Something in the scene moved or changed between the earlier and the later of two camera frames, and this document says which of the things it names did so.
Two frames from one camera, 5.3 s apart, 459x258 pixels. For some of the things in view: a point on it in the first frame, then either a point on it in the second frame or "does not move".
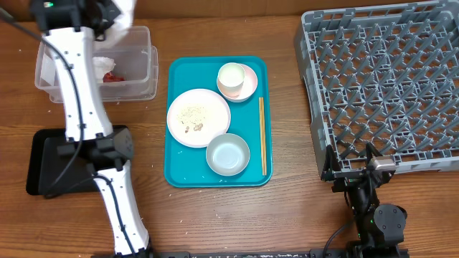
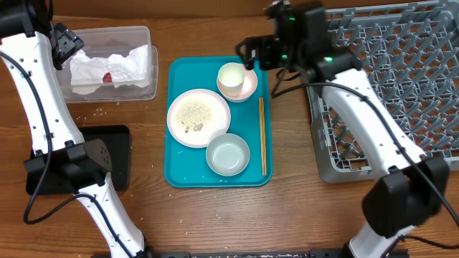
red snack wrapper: x=109 y=77 does not move
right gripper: x=331 y=172 to x=255 y=44
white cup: x=231 y=77 does not move
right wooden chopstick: x=263 y=135 does not move
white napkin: x=103 y=65 to x=87 y=72
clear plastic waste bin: x=136 y=62 does not move
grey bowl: x=227 y=154 does not move
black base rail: x=333 y=253 does not move
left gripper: x=113 y=11 to x=69 y=43
